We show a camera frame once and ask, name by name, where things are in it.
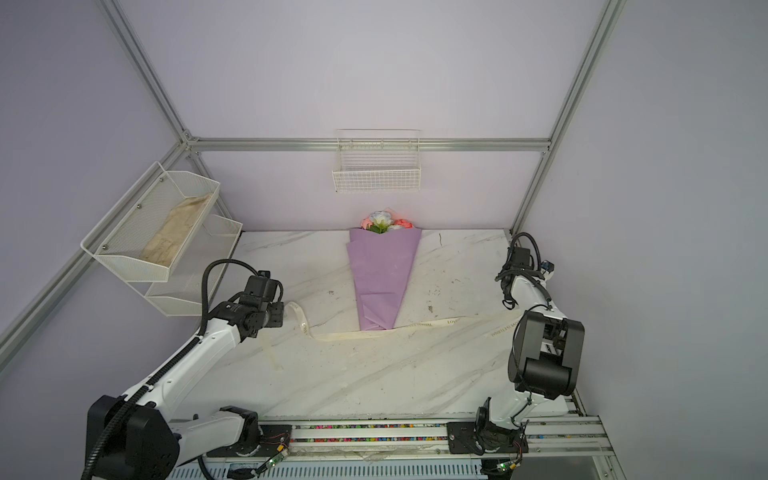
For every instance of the beige cloth in basket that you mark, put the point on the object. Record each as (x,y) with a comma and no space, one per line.
(167,242)

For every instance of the white wire wall basket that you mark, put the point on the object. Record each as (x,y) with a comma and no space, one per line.
(377,160)

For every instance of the white blue fake rose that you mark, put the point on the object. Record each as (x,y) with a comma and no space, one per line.
(382,221)

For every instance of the aluminium front rail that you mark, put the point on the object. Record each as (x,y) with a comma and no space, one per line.
(373,440)

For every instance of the white mesh lower shelf basket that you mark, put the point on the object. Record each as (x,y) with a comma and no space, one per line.
(181,295)

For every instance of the white mesh shelf basket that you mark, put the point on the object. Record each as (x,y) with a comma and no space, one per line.
(181,295)
(120,237)

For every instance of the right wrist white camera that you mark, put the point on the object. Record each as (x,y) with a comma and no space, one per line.
(546,267)

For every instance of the red pink fake rose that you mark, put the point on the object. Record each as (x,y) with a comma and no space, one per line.
(402,224)

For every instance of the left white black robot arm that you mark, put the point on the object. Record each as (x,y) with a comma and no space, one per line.
(135,435)

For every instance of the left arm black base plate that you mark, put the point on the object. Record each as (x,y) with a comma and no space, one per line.
(261,443)

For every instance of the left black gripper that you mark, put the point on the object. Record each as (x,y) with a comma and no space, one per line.
(277,315)

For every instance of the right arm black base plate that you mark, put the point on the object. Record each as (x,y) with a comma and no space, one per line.
(467,438)

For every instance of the white mesh upper shelf basket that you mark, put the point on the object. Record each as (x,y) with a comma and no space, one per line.
(120,237)

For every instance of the pink purple wrapping paper sheet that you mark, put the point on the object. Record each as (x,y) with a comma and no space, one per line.
(381,266)

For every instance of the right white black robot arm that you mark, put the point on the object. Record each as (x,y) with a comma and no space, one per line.
(546,348)

